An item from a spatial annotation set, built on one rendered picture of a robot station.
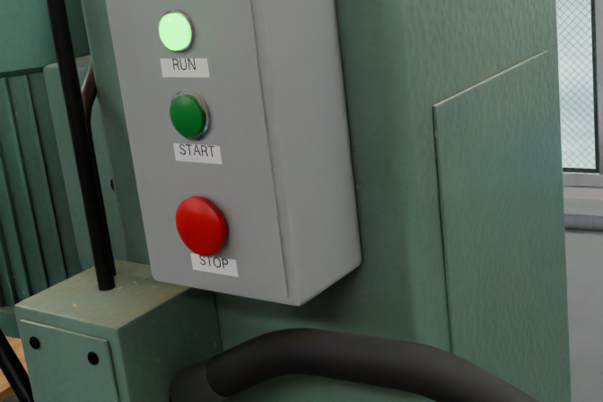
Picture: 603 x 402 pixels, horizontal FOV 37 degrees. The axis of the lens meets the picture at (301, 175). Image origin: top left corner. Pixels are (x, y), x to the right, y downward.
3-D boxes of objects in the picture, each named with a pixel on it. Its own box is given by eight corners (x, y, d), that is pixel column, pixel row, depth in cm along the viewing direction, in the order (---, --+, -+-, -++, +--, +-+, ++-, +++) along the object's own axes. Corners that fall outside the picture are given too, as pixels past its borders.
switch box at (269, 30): (221, 244, 54) (180, -31, 50) (365, 265, 48) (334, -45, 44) (148, 284, 49) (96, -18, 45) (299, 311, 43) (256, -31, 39)
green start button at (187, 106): (176, 137, 45) (169, 89, 44) (214, 139, 43) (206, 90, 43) (168, 140, 44) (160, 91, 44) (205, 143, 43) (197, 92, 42)
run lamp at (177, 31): (166, 52, 43) (160, 10, 43) (197, 51, 42) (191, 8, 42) (157, 55, 43) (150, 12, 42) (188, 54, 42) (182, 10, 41)
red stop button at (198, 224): (189, 247, 46) (180, 191, 46) (234, 254, 45) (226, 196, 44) (175, 254, 46) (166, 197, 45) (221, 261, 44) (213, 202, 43)
